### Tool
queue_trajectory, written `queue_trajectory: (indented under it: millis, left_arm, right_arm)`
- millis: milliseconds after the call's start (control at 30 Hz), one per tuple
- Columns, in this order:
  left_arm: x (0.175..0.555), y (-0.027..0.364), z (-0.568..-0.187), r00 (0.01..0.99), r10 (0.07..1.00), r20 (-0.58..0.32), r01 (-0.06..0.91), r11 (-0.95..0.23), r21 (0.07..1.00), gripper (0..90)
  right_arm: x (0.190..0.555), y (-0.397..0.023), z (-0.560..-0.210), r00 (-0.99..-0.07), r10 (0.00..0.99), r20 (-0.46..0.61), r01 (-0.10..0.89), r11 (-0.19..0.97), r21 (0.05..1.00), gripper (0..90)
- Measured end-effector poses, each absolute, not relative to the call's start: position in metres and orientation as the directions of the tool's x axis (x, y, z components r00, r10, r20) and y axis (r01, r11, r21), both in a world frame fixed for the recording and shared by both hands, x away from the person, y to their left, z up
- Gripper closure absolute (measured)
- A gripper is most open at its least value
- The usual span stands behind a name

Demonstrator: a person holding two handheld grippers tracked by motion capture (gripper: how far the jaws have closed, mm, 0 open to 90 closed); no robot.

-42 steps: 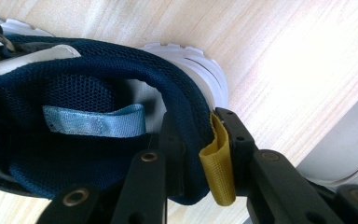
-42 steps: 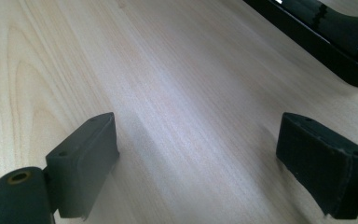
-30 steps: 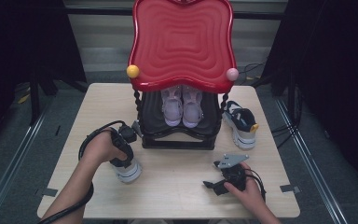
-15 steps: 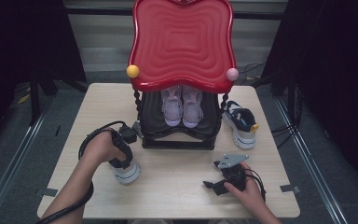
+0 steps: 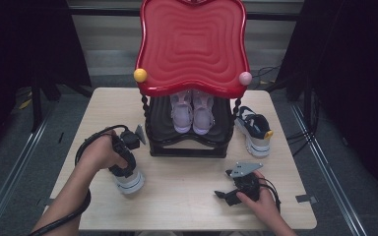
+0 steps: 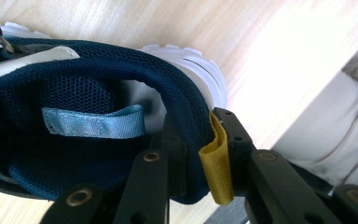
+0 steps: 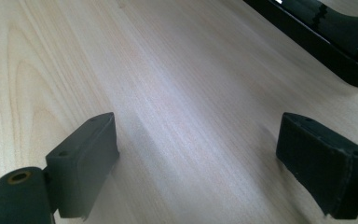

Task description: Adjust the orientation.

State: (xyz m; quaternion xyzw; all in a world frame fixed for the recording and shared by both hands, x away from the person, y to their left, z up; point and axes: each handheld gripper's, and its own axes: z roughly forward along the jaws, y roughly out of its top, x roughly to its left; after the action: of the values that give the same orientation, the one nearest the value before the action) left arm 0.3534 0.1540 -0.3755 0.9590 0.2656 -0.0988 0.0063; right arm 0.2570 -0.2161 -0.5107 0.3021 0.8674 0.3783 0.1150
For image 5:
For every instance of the purple sandal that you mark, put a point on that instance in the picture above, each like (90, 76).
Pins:
(182, 114)
(203, 114)

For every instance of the person's left hand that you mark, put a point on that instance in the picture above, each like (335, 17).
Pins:
(100, 152)

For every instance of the black metal stand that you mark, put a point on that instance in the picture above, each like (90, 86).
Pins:
(36, 101)

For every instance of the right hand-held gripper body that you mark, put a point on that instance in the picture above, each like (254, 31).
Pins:
(246, 185)

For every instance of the navy and white sneaker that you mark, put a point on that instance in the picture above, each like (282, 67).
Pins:
(129, 183)
(256, 131)

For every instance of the red and black shoe rack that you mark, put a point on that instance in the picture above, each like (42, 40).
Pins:
(192, 49)

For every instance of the person's right hand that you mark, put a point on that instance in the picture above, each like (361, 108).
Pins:
(262, 206)

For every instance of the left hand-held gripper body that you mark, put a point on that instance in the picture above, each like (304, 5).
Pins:
(129, 141)

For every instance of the yellow object on floor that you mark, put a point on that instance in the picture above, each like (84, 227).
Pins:
(25, 104)

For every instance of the black curtain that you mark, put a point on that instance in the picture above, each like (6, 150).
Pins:
(351, 82)
(23, 49)

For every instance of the metal floor rail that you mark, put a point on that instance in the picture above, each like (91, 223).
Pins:
(10, 183)
(331, 183)

